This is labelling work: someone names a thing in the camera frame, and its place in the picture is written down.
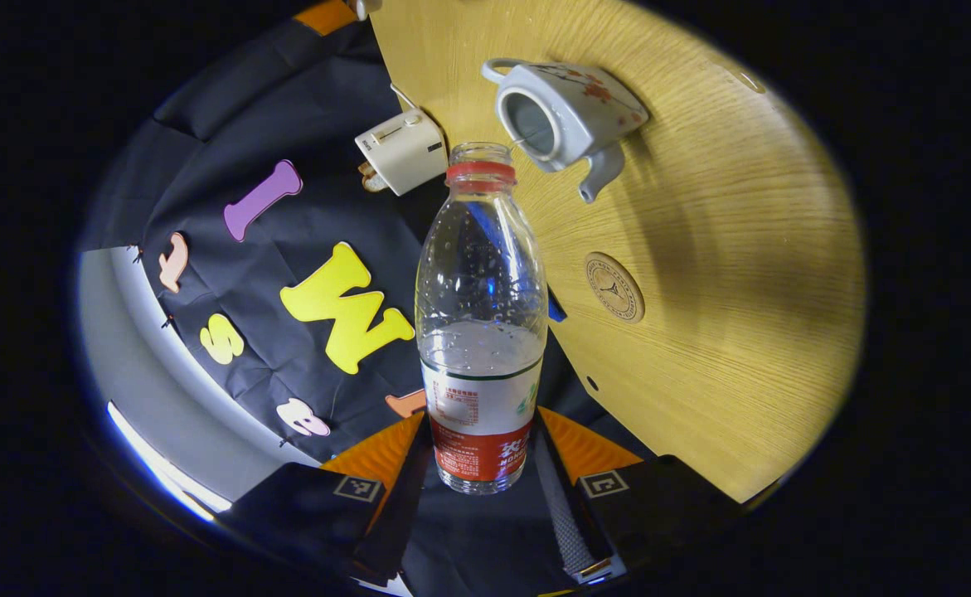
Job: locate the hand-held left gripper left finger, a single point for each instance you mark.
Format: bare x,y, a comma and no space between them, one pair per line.
406,514

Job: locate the clear plastic water bottle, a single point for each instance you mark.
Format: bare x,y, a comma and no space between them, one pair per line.
481,373

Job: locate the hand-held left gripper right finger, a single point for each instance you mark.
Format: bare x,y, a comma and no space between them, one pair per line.
564,514

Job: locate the bread slice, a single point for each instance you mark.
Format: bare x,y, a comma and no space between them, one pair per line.
373,178

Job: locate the round wooden coaster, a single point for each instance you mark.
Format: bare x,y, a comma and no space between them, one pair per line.
615,288

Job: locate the white toaster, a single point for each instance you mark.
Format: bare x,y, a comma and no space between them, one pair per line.
402,149

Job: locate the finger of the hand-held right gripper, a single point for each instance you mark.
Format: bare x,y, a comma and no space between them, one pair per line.
327,16

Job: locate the blue cloth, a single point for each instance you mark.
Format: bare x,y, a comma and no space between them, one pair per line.
555,308

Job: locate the white teacup lid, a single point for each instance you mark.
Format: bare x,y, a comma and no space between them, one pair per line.
365,8

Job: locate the white ceramic teacup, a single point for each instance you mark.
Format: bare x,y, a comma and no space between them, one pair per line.
585,116

